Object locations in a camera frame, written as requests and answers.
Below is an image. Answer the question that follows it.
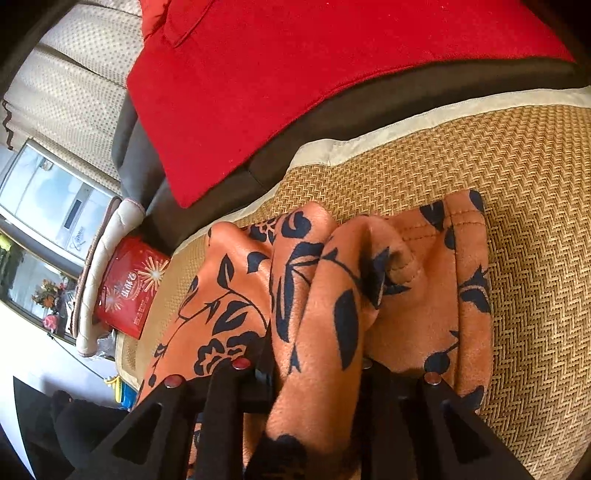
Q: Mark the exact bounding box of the blue plastic item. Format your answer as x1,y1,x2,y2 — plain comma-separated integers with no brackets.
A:
104,376,139,411

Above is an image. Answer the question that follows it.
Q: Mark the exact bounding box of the red cloth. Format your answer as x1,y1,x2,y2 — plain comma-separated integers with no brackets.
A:
126,0,575,209

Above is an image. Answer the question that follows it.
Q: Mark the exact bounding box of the orange floral garment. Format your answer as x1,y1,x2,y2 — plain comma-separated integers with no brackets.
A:
134,189,492,480

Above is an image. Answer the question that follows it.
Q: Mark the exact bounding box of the dark brown sofa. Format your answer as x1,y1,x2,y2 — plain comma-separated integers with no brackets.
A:
111,58,591,252

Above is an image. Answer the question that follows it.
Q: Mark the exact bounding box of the white quilted cushion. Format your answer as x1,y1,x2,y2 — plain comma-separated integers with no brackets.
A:
69,196,146,358

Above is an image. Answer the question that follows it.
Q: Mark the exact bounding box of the black cloth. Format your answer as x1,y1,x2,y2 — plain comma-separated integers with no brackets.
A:
14,376,134,480

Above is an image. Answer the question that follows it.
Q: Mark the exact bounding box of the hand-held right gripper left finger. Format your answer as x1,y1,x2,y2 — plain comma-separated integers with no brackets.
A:
60,323,279,480

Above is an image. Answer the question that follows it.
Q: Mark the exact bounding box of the cream textured sofa cover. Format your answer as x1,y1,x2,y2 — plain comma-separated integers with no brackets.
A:
2,0,153,195

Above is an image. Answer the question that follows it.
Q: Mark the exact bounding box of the woven straw mat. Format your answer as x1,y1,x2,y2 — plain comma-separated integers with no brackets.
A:
113,85,591,480

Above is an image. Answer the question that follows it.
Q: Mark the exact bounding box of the white refrigerator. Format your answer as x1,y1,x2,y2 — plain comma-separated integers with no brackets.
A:
0,138,122,273

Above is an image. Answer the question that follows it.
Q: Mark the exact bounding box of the artificial flower bouquet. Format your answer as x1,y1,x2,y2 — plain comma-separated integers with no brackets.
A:
30,277,70,330

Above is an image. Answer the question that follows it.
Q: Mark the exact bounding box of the red snack box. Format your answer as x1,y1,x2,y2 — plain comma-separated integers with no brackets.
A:
95,235,171,340

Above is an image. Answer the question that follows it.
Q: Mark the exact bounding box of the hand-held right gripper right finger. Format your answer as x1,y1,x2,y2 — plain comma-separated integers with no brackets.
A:
360,357,541,480

